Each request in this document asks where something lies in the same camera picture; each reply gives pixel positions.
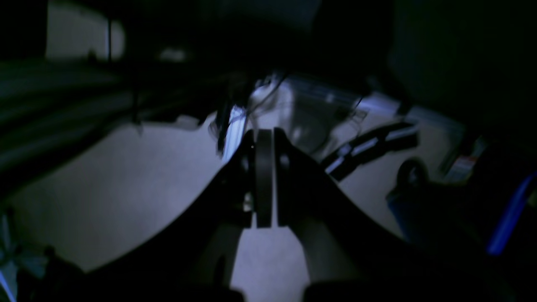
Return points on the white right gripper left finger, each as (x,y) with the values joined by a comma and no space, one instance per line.
(191,260)

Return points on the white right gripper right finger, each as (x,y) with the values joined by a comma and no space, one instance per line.
(470,242)

